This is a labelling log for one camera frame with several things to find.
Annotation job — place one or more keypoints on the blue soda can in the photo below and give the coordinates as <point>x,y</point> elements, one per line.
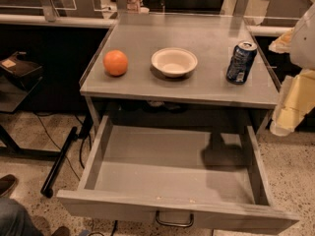
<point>241,62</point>

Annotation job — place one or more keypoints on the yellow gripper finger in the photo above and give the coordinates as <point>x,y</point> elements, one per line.
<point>282,44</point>
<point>297,99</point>

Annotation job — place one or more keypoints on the grey open top drawer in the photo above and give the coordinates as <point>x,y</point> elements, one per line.
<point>216,173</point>

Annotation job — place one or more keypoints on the grey cabinet table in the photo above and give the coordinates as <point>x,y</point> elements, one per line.
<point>210,38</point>

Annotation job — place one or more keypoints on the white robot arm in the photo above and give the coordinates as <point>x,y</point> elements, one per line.
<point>302,51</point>

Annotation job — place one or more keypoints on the orange fruit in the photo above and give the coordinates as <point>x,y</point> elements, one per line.
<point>115,63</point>

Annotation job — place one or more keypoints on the black metal bar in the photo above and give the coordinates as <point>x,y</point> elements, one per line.
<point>46,189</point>

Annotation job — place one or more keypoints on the person's jeans leg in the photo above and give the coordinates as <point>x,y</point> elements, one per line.
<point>15,220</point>

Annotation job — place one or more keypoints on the black box on shelf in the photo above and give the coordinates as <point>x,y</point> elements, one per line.
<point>20,72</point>

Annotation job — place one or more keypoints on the white bowl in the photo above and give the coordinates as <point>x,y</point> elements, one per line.
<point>174,62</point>

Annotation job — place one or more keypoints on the person's shoe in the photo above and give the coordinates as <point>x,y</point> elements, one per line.
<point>7,184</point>

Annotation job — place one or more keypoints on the black drawer handle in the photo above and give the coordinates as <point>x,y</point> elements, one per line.
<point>174,219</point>

